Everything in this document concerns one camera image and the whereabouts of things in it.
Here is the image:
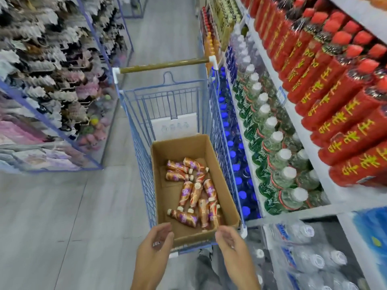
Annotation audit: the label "person's right hand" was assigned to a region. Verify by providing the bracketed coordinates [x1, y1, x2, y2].
[215, 225, 252, 270]

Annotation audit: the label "person's left hand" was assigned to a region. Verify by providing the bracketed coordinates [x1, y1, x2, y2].
[137, 223, 175, 270]

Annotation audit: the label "person's left forearm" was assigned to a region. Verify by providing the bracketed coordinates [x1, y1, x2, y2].
[131, 265, 164, 290]

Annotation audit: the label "person's right forearm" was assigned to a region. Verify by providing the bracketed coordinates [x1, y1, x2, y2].
[225, 264, 262, 290]

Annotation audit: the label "person's grey trousers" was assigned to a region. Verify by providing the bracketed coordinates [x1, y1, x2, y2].
[193, 248, 230, 290]

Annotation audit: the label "brown cardboard box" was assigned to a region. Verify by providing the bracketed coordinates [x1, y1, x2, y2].
[151, 134, 241, 248]

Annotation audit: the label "pile of brown drink bottles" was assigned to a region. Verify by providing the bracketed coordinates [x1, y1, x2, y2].
[165, 157, 222, 230]

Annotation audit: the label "row of blue-capped bottles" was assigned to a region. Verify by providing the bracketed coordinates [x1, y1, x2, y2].
[217, 47, 261, 221]

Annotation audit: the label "packs of clear water bottles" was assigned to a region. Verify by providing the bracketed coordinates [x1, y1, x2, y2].
[252, 220, 368, 290]

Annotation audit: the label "row of green-label clear bottles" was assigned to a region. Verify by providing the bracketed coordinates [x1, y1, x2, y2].
[230, 25, 330, 216]

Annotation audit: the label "white paper sign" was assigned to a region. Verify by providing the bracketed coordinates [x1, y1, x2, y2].
[151, 113, 200, 142]

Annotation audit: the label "white metal store shelf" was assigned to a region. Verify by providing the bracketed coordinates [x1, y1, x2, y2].
[209, 0, 387, 290]

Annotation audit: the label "blue plastic package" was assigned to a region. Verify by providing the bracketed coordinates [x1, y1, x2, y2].
[352, 207, 387, 277]

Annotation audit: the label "blue white shelf price tag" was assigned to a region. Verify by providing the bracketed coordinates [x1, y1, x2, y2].
[276, 86, 287, 107]

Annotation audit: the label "row of red bottles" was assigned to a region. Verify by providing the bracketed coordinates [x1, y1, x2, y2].
[245, 0, 387, 188]

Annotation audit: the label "row of orange drink bottles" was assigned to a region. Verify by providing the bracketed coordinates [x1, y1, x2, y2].
[203, 31, 221, 74]

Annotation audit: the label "display of hair accessories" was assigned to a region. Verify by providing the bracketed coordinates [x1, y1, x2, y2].
[0, 0, 127, 172]

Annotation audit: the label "row of small red-capped bottles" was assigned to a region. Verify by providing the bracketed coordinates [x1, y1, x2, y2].
[201, 6, 216, 38]

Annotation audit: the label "row of yellow drink bottles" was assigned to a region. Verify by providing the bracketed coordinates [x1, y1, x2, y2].
[212, 0, 242, 52]

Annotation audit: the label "blue wire shopping cart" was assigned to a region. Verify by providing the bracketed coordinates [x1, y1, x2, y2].
[112, 56, 248, 259]

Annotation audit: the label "blue wire display rack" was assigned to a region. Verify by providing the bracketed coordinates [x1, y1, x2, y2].
[0, 0, 134, 174]

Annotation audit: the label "blue wire basket rack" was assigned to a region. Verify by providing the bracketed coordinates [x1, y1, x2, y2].
[115, 0, 150, 19]

